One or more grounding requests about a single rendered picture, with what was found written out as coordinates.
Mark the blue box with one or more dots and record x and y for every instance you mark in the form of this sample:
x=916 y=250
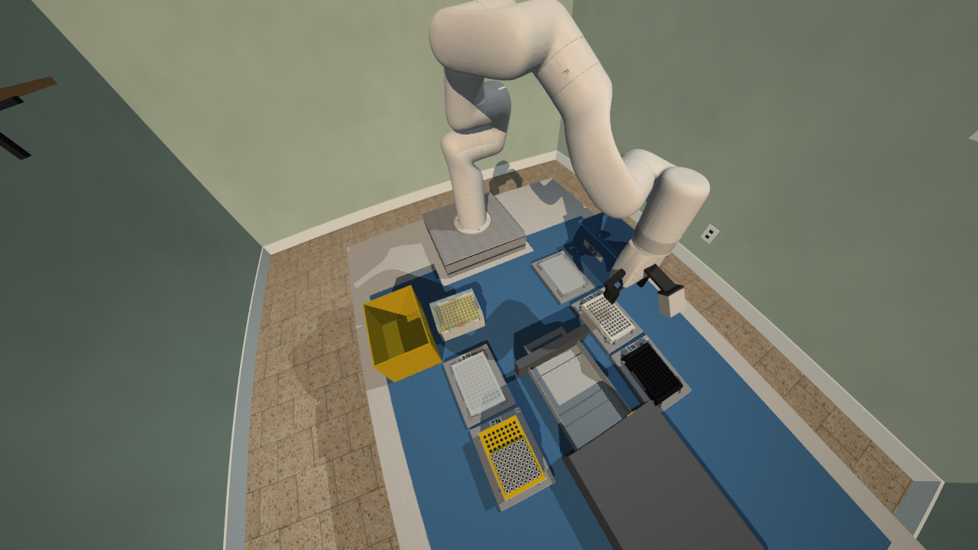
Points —
x=598 y=242

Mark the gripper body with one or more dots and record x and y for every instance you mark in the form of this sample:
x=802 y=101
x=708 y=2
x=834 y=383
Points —
x=633 y=260

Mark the blue bench mat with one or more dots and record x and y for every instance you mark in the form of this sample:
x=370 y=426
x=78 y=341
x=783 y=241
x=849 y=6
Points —
x=777 y=487

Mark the yellow open-top bin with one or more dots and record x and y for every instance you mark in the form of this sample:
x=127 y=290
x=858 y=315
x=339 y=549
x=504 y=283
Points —
x=395 y=328

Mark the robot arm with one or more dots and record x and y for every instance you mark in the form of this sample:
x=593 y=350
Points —
x=505 y=40

